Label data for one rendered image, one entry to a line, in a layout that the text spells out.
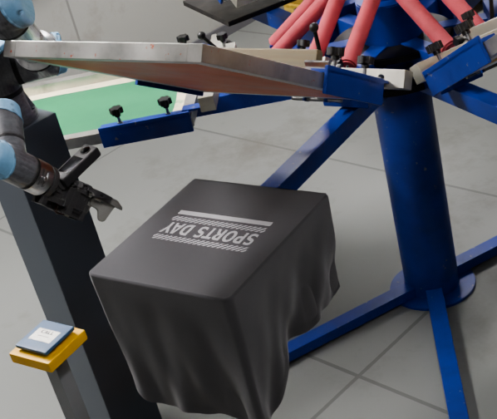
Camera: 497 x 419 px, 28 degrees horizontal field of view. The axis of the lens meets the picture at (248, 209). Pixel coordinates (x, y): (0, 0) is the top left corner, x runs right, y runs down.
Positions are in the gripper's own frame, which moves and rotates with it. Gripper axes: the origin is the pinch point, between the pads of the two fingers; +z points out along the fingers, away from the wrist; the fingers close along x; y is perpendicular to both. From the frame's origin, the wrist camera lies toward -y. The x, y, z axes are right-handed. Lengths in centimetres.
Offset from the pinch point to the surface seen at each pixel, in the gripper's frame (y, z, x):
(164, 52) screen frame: -30.3, -19.9, 21.4
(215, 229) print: -5.3, 36.5, -0.1
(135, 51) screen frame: -29.4, -20.7, 13.5
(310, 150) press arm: -40, 70, -7
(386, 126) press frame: -66, 118, -19
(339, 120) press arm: -54, 82, -10
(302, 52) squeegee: -55, 33, 9
